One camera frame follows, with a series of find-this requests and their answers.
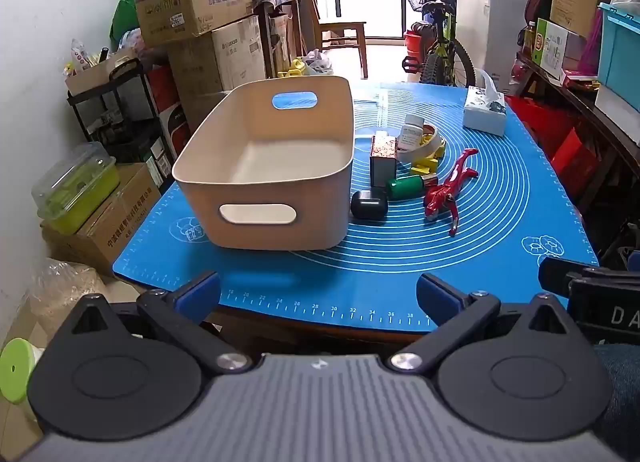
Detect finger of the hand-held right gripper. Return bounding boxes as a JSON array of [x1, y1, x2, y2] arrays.
[[538, 256, 601, 299]]

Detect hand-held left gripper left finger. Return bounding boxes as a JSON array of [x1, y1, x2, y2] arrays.
[[70, 270, 254, 376]]

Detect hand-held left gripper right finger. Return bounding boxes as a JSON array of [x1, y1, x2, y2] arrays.
[[386, 272, 574, 378]]

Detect red action figure toy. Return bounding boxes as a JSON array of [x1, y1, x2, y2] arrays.
[[423, 147, 480, 238]]

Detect black earbud case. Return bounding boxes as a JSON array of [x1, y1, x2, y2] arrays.
[[350, 189, 390, 222]]

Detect green small bottle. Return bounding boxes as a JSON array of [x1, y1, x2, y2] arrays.
[[384, 174, 439, 201]]

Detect glittery patterned small box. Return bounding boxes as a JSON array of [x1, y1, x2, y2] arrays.
[[369, 134, 399, 189]]

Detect beige plastic storage bin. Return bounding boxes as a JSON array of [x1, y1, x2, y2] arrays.
[[171, 75, 356, 250]]

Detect blue silicone baking mat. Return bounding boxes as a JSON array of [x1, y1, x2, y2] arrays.
[[112, 79, 600, 334]]

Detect person's jeans leg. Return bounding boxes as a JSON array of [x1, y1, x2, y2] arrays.
[[592, 342, 640, 462]]

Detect printed brown cardboard box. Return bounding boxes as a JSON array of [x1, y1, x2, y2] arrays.
[[41, 162, 164, 276]]

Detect yellow toy blocks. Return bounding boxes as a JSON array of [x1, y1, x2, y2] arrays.
[[411, 154, 442, 176]]

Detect clear plastic bag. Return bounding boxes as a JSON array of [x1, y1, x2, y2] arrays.
[[29, 258, 109, 339]]

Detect red gift bags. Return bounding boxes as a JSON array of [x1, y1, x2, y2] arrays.
[[504, 94, 602, 199]]

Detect clear tape roll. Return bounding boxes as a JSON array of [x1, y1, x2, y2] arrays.
[[397, 122, 447, 163]]

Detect green container with clear lid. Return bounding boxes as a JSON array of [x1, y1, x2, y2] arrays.
[[31, 141, 121, 236]]

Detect white pill bottle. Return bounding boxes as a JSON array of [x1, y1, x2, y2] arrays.
[[396, 114, 425, 153]]

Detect dark wooden side table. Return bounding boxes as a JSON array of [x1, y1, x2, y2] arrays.
[[514, 51, 640, 223]]

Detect white tissue box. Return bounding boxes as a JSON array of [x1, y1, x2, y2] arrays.
[[462, 69, 507, 137]]

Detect red and white box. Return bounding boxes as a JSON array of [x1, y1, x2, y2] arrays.
[[146, 64, 192, 159]]

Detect white jar with green lid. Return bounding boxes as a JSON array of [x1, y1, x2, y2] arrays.
[[0, 337, 44, 406]]

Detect black utility cart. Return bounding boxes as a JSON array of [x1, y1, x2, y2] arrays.
[[67, 58, 174, 180]]

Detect green and white carton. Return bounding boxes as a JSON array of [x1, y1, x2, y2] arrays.
[[531, 17, 587, 81]]

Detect teal storage crate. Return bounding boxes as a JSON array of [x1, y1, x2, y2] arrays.
[[597, 2, 640, 99]]

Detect large brown cardboard box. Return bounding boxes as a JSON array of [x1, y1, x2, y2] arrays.
[[167, 16, 266, 110]]

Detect yellow jugs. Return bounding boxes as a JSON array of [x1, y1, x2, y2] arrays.
[[277, 56, 307, 79]]

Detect shallow cardboard tray box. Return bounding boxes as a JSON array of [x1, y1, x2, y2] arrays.
[[64, 49, 139, 97]]

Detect red bucket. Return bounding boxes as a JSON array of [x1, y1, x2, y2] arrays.
[[403, 29, 427, 74]]

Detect white chest freezer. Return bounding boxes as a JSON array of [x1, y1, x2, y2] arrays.
[[454, 0, 534, 94]]

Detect green black bicycle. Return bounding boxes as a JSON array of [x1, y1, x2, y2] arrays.
[[384, 0, 477, 88]]

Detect grey plastic bag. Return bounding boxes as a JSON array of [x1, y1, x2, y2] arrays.
[[302, 49, 334, 76]]

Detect wooden chair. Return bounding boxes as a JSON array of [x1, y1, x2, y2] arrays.
[[299, 0, 369, 81]]

